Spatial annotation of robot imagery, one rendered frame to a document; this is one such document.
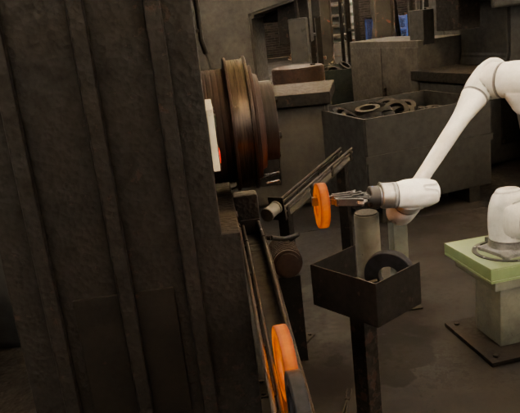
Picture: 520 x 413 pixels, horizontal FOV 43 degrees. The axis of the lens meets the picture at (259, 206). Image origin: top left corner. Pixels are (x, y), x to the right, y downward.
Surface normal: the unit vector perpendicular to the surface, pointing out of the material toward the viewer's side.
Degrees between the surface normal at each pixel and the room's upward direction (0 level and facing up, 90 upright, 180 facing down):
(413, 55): 90
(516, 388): 0
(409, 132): 90
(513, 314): 90
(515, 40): 90
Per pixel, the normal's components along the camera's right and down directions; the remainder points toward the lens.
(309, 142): -0.15, 0.29
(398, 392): -0.11, -0.95
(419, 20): -0.90, 0.22
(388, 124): 0.35, 0.22
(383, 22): 0.10, 0.27
